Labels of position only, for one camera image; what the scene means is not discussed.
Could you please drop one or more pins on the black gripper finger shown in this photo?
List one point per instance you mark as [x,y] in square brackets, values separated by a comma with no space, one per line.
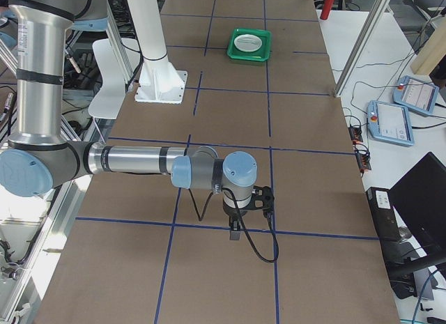
[234,232]

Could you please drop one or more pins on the white round plate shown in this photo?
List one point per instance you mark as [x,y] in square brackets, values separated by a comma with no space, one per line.
[247,43]

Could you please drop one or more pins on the blue teach pendant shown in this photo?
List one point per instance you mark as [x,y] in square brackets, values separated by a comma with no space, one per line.
[417,95]
[390,123]

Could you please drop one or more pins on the pale green plastic fork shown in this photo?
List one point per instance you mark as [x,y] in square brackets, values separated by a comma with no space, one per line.
[248,40]

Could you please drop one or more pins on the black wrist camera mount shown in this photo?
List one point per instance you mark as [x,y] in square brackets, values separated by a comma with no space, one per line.
[263,199]

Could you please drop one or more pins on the far blue teach pendant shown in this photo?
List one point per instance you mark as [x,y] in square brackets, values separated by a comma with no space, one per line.
[417,95]

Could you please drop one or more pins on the green plastic tray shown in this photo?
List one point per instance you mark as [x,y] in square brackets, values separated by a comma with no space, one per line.
[261,55]

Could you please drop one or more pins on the aluminium frame post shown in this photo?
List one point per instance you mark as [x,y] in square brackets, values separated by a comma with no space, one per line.
[371,22]

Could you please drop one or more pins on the red cylinder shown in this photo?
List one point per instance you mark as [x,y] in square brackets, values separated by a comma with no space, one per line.
[327,7]

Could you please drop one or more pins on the orange connector board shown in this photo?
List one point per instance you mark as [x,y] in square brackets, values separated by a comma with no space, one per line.
[363,160]
[355,133]

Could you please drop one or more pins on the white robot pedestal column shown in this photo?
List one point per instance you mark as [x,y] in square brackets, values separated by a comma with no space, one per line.
[159,81]

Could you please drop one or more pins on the black computer box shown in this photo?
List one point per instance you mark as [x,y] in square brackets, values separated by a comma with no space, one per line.
[391,236]

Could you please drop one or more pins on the near blue teach pendant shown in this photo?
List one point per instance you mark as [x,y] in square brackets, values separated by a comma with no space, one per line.
[390,123]

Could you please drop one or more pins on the white plastic chair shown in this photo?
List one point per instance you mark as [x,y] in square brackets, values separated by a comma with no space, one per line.
[108,100]

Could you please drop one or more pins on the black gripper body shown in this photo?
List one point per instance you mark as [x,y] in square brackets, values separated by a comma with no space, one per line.
[231,211]

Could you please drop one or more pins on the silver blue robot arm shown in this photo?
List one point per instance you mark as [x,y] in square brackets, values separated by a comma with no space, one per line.
[38,158]

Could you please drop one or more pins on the wooden beam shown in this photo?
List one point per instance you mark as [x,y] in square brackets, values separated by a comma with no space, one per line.
[432,52]

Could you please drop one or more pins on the brown paper table cover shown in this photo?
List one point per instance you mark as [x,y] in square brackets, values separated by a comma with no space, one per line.
[280,231]

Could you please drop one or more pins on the black laptop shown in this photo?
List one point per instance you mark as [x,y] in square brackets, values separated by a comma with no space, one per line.
[419,198]

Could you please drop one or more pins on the near orange connector board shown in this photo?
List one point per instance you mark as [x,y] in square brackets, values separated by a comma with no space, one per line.
[363,160]

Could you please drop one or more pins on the far orange connector board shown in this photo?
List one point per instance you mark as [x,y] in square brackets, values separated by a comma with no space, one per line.
[355,133]

